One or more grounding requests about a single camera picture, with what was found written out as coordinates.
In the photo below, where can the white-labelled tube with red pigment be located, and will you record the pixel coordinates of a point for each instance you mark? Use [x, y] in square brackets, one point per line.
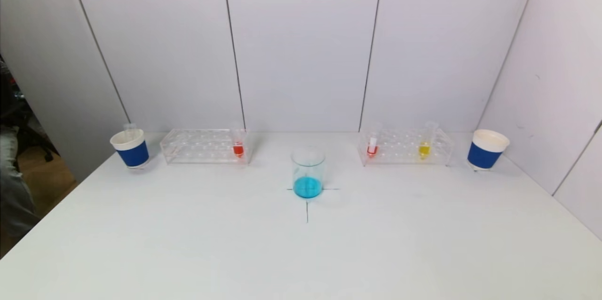
[372, 149]

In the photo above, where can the clear acrylic test tube rack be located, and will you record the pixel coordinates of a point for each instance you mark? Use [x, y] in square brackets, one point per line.
[400, 149]
[202, 152]

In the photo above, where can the test tube with blue pigment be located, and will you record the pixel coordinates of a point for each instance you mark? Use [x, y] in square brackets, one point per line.
[130, 127]

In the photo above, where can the test tube with yellow pigment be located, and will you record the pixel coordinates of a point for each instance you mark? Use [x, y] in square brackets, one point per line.
[424, 149]

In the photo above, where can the black chair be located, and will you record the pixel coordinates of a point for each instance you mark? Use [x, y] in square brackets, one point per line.
[29, 139]

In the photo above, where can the seated person in grey trousers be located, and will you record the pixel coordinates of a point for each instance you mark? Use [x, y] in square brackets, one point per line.
[13, 196]

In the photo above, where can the blue white paper cup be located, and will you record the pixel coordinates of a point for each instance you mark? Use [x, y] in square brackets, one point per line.
[133, 155]
[484, 156]

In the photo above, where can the plain tube with red pigment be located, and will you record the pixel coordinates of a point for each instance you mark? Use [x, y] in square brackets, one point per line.
[238, 149]

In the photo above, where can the clear glass beaker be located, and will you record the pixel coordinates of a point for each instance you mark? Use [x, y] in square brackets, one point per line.
[308, 187]

